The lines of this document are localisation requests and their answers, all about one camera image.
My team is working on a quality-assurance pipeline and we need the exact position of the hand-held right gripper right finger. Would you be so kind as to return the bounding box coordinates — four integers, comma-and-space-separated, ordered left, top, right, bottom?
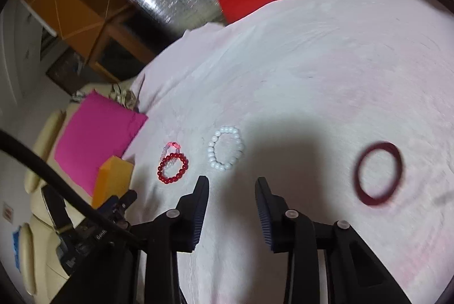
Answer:
255, 177, 412, 304

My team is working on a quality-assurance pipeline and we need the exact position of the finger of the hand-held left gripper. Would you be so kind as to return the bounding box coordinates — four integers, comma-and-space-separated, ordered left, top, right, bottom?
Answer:
94, 189, 138, 224

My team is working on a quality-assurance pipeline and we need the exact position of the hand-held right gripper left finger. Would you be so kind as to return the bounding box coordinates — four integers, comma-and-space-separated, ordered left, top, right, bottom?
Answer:
129, 176, 210, 304

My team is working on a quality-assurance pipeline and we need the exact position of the orange cardboard box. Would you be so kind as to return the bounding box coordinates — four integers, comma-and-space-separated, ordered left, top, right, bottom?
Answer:
91, 155, 134, 210

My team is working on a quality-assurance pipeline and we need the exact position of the red bead bracelet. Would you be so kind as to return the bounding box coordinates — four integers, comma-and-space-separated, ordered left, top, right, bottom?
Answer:
157, 152, 189, 184

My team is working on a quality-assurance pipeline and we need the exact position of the white bead bracelet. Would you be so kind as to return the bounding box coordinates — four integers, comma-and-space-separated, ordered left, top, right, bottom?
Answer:
208, 126, 246, 170

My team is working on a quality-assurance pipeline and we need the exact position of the clear bead bracelet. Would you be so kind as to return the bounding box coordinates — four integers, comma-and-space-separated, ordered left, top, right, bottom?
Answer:
161, 141, 183, 170

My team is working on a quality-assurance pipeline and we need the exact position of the magenta pillow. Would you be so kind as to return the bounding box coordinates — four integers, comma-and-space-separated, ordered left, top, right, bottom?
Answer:
54, 89, 149, 196

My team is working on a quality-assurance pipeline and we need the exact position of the cream leather sofa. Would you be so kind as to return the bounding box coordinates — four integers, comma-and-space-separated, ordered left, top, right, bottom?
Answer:
14, 81, 142, 304

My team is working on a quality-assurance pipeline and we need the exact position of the dark red bangle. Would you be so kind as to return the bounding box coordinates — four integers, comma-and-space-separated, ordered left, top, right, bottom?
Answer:
354, 141, 405, 207

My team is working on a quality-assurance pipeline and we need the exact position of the floral cushion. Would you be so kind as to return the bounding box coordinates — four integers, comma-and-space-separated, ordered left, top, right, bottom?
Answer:
71, 83, 140, 112

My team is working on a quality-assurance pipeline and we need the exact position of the pale pink blanket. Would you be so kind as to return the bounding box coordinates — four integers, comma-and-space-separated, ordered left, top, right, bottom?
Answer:
121, 0, 454, 304

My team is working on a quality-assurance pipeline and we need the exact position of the wooden table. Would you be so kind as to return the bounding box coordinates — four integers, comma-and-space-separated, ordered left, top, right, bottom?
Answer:
18, 0, 158, 84

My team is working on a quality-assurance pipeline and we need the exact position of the black cable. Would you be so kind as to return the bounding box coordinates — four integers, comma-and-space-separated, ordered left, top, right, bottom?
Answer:
0, 130, 146, 248

